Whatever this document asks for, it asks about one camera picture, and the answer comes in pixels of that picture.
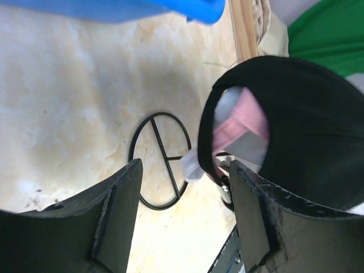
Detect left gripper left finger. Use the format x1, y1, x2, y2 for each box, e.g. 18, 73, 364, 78
1, 159, 143, 272

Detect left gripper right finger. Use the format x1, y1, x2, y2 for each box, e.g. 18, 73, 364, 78
229, 160, 363, 272

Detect black baseball cap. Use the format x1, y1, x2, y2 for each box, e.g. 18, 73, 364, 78
197, 56, 363, 211

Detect pink baseball cap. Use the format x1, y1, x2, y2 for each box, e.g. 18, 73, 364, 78
212, 86, 269, 166

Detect black wire hat stand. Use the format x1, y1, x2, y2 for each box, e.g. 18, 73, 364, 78
130, 111, 193, 211

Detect wooden clothes rack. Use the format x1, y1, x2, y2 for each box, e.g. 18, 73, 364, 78
229, 0, 258, 62

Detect blue plastic bin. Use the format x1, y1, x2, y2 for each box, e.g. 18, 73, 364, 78
1, 0, 225, 24

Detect white baseball cap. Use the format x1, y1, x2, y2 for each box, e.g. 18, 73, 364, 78
180, 86, 269, 183

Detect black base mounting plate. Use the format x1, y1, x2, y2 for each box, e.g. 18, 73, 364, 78
208, 225, 245, 273

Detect beige cloth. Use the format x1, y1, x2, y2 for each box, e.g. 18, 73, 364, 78
252, 0, 289, 57

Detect green tank top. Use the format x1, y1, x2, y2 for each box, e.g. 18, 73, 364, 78
288, 0, 363, 77

